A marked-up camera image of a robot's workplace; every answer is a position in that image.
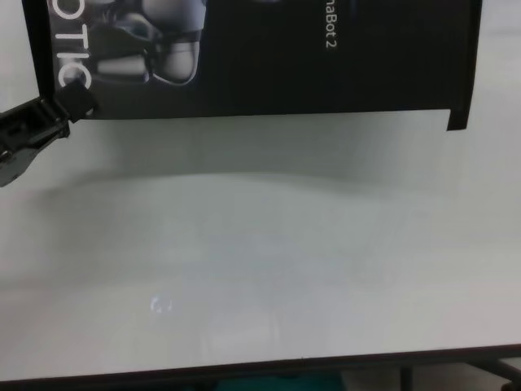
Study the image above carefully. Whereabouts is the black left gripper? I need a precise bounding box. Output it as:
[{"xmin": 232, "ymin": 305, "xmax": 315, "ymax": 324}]
[{"xmin": 0, "ymin": 80, "xmax": 99, "ymax": 188}]

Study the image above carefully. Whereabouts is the black robot poster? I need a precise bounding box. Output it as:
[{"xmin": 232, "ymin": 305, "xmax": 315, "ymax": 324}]
[{"xmin": 47, "ymin": 0, "xmax": 477, "ymax": 121}]

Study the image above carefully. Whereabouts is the short black tape strip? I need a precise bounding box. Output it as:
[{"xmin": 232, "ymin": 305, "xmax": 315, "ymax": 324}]
[
  {"xmin": 20, "ymin": 0, "xmax": 62, "ymax": 101},
  {"xmin": 445, "ymin": 0, "xmax": 484, "ymax": 132}
]

